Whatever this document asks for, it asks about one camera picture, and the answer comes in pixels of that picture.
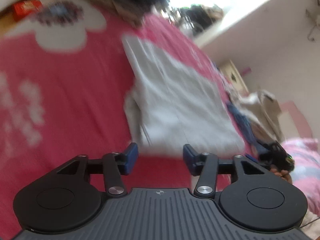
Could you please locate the light grey garment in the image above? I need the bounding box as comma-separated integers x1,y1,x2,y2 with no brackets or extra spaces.
122,35,245,158

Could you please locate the person's right hand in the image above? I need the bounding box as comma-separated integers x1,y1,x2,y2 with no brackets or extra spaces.
270,168,292,184

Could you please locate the pink pastel pajama sleeve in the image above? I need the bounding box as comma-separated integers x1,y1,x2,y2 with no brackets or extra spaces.
281,138,320,215

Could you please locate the blue garment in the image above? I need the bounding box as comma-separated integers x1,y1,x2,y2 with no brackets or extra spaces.
226,102,267,155

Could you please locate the beige cloth bag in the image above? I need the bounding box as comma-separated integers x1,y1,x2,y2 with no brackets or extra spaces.
232,90,284,143

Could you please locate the pink floral bed sheet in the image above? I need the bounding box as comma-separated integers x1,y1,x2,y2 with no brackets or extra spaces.
0,0,261,240

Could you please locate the cream cabinet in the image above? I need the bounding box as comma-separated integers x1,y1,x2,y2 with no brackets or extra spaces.
219,60,249,96

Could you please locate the dark clutter by window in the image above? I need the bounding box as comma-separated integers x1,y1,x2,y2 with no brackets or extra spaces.
169,4,225,37

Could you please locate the red box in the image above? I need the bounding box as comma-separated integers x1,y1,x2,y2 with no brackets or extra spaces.
12,0,42,22

